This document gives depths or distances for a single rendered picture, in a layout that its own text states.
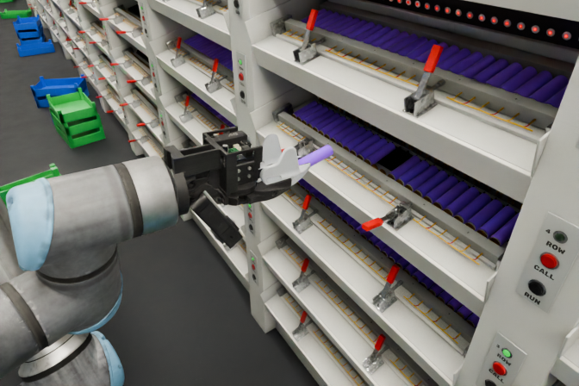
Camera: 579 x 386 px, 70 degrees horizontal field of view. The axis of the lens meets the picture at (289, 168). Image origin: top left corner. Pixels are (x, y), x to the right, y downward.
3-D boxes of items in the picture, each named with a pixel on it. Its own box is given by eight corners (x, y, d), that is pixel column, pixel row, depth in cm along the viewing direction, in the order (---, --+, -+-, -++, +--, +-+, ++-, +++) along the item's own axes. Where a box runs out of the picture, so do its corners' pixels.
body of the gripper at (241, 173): (269, 146, 53) (177, 167, 47) (265, 202, 57) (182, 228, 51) (239, 124, 58) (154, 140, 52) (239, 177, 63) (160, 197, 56)
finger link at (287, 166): (323, 145, 58) (264, 157, 54) (319, 181, 61) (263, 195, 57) (312, 136, 61) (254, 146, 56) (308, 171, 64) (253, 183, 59)
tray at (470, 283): (482, 320, 58) (488, 282, 52) (260, 145, 101) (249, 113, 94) (567, 239, 65) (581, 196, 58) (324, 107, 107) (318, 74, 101)
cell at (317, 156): (330, 144, 65) (296, 162, 62) (334, 154, 65) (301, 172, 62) (324, 144, 66) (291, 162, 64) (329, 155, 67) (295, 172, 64)
